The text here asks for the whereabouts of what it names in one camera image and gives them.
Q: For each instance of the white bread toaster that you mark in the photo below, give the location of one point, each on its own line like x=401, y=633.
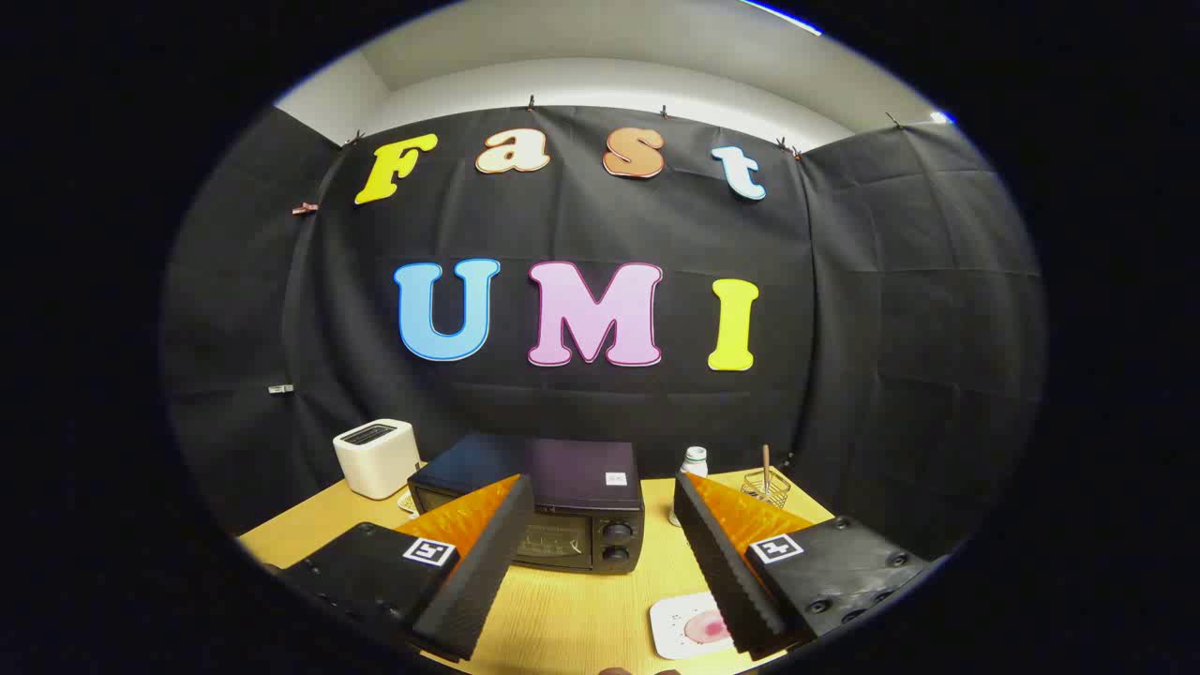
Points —
x=375, y=464

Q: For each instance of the white square plate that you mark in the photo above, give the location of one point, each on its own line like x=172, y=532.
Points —
x=670, y=623

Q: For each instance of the small dish of grains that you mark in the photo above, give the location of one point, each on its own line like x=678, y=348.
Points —
x=407, y=503

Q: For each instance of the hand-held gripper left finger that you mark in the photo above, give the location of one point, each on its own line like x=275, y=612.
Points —
x=487, y=562

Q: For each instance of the white bottle with green cap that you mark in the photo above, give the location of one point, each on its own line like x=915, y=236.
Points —
x=694, y=461

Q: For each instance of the pink ham slice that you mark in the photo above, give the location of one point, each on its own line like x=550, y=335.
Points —
x=705, y=628

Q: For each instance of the wooden stick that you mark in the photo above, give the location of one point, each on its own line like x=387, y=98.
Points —
x=766, y=464

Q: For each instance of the black toaster oven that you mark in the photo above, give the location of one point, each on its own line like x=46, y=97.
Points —
x=581, y=469

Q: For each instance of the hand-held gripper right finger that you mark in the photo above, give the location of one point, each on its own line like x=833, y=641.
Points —
x=717, y=562

